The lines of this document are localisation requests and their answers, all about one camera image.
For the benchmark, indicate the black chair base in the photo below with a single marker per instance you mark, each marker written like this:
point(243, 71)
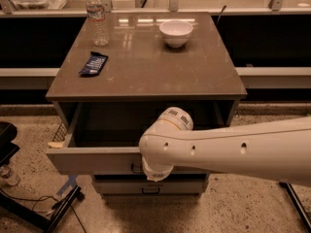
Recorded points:
point(8, 132)

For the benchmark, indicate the black bar right floor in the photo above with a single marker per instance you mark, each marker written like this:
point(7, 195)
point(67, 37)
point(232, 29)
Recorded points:
point(304, 215)

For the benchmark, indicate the clear plastic water bottle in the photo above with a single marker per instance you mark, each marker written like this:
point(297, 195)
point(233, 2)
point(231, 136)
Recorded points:
point(97, 22)

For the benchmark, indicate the blue snack bar wrapper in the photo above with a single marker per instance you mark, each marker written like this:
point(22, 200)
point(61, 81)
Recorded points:
point(94, 65)

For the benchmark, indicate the black wire basket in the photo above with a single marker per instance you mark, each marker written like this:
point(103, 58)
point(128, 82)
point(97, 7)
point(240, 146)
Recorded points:
point(60, 134)

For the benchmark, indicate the grey drawer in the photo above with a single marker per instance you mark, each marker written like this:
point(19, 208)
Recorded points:
point(142, 187)
point(102, 137)

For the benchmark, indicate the small bottle on floor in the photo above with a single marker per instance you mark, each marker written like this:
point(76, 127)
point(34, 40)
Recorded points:
point(9, 175)

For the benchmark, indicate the white ceramic bowl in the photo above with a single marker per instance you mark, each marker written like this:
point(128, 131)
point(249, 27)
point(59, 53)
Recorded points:
point(175, 33)

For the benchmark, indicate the grey drawer cabinet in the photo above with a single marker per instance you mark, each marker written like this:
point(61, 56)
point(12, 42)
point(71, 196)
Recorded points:
point(141, 67)

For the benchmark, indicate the blue tape cross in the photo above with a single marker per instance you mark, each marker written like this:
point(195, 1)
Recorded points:
point(71, 182)

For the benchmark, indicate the sponge in basket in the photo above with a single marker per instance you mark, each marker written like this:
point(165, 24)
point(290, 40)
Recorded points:
point(56, 145)

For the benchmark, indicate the black stand leg left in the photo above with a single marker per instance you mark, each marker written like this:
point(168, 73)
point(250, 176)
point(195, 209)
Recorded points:
point(47, 225)

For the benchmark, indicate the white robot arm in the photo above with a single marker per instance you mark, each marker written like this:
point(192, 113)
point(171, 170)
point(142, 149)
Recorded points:
point(279, 150)

